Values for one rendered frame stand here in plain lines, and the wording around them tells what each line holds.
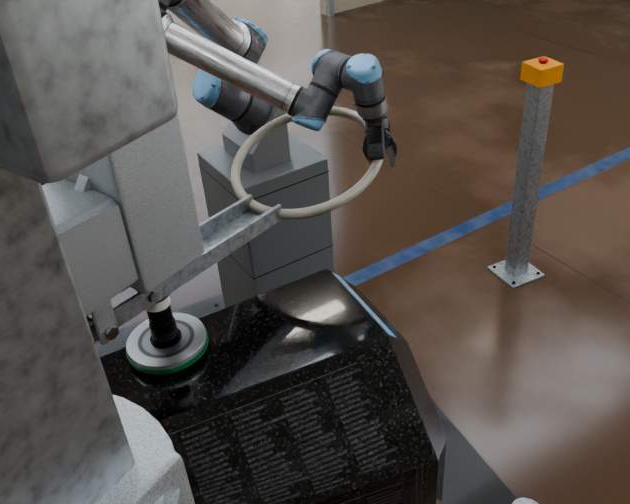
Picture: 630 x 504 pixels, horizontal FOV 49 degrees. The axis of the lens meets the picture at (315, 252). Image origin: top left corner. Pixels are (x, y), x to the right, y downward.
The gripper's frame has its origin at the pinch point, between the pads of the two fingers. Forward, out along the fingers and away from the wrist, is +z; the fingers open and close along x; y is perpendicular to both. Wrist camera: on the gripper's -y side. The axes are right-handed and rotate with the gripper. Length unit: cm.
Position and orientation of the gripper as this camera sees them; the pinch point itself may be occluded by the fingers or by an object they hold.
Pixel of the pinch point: (383, 166)
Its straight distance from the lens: 216.7
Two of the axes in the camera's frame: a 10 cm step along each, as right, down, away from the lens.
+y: 0.7, -7.6, 6.5
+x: -9.7, 1.0, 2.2
